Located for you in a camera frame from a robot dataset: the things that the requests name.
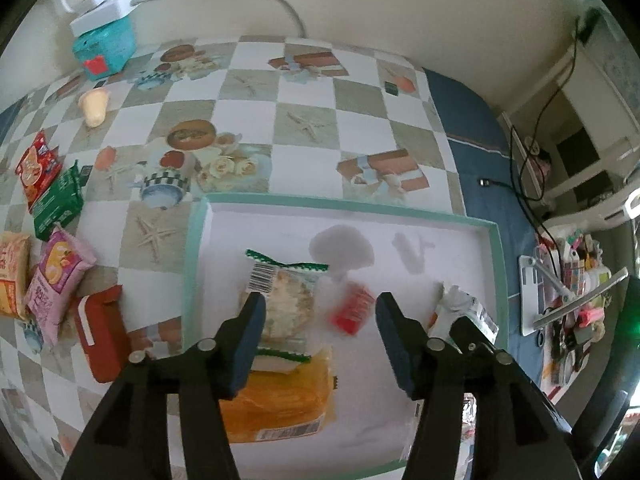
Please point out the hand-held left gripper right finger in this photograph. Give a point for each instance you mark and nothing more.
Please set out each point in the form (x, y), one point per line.
(395, 345)

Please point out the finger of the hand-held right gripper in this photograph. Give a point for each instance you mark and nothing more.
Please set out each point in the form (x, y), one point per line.
(467, 335)

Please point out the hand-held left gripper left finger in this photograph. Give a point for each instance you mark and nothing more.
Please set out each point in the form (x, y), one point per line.
(247, 340)

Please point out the light green snack packet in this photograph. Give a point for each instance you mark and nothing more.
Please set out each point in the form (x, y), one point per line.
(465, 302)

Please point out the small red candy packet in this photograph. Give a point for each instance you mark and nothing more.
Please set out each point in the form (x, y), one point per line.
(352, 312)

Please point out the rice cracker packet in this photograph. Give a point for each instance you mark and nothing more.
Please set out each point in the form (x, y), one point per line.
(290, 300)

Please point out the yellow clear cake packet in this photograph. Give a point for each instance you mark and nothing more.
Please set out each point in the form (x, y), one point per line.
(285, 400)

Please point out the teal shallow cardboard tray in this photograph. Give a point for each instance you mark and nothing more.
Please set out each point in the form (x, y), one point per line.
(450, 260)

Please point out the dark red snack packet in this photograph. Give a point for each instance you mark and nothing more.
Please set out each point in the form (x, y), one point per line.
(102, 335)

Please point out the pink cake roll packet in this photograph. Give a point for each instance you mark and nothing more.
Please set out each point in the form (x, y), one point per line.
(55, 280)

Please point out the dark green snack packet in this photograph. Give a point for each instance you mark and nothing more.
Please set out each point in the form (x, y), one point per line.
(57, 200)

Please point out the orange snack packet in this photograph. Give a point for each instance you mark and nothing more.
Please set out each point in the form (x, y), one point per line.
(12, 275)

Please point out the small cream bun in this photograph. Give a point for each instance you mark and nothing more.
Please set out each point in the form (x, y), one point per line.
(95, 107)

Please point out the white phone stand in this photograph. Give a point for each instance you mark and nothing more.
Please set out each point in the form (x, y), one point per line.
(530, 300)

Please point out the pile of craft supplies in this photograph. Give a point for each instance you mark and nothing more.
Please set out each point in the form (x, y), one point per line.
(575, 280)

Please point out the checkered printed tablecloth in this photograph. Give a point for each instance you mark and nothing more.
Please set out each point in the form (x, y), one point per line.
(310, 90)

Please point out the white side table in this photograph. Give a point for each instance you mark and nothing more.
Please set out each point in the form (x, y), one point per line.
(565, 75)

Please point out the teal cardboard box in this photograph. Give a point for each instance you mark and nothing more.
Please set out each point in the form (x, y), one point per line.
(107, 45)

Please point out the white power strip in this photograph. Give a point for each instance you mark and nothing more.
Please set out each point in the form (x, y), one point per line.
(100, 15)

